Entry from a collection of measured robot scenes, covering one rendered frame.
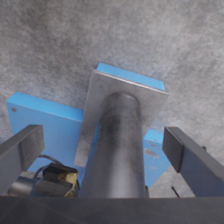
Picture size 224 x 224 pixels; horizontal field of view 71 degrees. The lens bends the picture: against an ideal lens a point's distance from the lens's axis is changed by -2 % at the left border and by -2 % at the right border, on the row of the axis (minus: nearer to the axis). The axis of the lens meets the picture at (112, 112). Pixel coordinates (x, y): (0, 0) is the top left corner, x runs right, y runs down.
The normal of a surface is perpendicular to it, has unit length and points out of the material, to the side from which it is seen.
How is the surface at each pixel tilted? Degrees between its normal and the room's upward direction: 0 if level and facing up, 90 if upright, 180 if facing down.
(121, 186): 90
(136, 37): 0
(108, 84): 0
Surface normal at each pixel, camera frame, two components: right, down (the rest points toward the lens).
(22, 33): -0.11, 0.62
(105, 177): -0.16, -0.78
